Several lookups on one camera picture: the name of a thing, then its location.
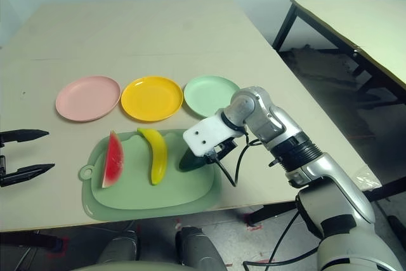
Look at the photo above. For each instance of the clear plastic bag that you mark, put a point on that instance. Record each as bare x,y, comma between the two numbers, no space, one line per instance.
368,180

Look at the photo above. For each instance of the yellow banana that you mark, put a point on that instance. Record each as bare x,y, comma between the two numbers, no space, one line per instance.
158,156

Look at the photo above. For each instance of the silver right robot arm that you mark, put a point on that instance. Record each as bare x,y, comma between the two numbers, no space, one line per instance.
330,182

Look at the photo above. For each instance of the mint green plate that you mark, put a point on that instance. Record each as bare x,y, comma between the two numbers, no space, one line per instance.
206,93

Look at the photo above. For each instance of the pink plate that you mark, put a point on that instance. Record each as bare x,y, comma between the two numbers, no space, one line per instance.
87,98

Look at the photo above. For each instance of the green cutting board tray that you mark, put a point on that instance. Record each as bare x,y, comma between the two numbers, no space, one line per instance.
184,188

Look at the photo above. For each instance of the red watermelon slice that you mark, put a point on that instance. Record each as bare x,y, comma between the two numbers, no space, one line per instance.
112,163

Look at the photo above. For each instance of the yellow plate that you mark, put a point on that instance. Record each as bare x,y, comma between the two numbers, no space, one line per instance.
152,99

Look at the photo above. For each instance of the grey robot torso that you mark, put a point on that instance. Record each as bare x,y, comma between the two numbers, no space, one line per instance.
127,266

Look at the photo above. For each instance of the dark green avocado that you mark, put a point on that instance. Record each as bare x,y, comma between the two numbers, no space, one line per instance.
190,163

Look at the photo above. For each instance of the grey right robot leg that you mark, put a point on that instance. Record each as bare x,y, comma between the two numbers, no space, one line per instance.
198,248

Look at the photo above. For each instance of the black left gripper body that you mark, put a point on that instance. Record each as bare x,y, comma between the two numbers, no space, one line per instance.
2,163

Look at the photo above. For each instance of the grey robot leg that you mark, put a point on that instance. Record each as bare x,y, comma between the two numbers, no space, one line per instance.
119,247
198,248

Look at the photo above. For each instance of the grey left robot leg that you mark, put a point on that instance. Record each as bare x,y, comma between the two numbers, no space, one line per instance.
119,247

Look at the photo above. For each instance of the beige side table black frame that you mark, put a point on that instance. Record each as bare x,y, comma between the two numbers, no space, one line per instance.
364,20

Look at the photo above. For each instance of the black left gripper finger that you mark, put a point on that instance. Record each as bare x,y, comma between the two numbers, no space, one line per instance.
22,135
25,172

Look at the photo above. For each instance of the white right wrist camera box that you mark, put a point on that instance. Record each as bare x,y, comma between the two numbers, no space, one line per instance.
209,134

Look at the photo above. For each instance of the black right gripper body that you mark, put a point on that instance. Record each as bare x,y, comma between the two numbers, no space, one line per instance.
226,148

